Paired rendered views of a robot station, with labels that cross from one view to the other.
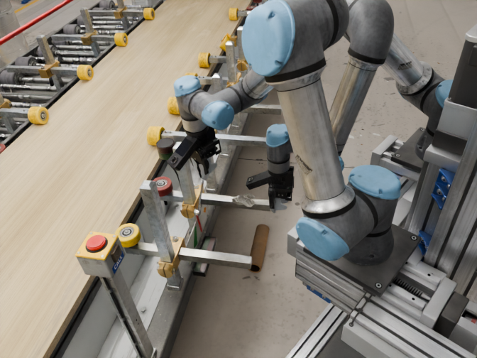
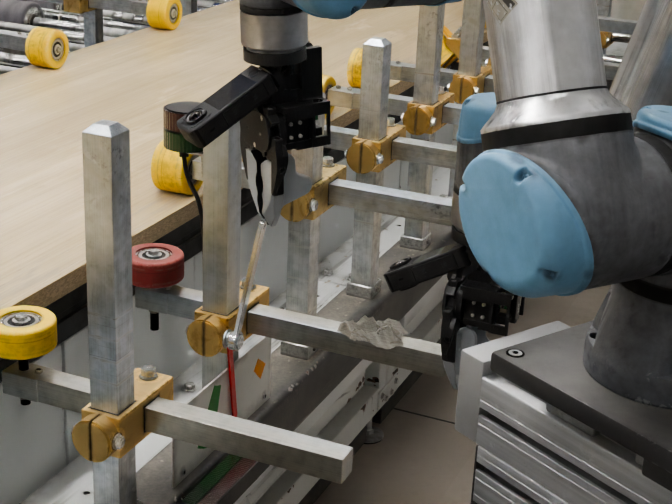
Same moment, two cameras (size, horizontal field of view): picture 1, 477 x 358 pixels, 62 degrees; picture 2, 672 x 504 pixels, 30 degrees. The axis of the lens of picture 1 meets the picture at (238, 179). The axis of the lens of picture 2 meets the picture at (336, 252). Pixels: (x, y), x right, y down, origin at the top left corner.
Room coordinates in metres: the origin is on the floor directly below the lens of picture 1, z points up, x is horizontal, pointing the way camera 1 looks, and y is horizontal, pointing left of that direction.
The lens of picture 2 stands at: (-0.34, -0.14, 1.53)
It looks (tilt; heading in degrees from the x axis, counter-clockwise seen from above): 22 degrees down; 7
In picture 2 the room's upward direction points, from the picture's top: 3 degrees clockwise
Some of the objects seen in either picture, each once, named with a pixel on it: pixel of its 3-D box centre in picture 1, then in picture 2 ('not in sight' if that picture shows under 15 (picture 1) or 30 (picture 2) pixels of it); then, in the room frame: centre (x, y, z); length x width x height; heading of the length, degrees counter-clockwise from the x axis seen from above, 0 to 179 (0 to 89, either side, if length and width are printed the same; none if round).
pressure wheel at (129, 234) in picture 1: (130, 242); (23, 359); (0.92, 0.38, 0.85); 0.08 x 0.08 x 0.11
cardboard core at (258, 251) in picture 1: (258, 247); not in sight; (1.52, -0.08, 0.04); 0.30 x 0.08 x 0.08; 165
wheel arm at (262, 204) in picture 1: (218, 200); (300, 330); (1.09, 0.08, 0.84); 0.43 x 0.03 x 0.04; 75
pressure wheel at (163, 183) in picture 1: (163, 193); (154, 289); (1.15, 0.29, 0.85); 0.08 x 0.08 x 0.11
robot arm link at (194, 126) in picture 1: (194, 120); (272, 28); (1.02, 0.12, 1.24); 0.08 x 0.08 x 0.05
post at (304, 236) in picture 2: (208, 160); (303, 251); (1.32, 0.12, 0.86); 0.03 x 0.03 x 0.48; 75
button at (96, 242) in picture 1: (96, 243); not in sight; (0.59, 0.32, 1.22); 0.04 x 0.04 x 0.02
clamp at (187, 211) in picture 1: (192, 201); (227, 318); (1.10, 0.18, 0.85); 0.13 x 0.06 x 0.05; 165
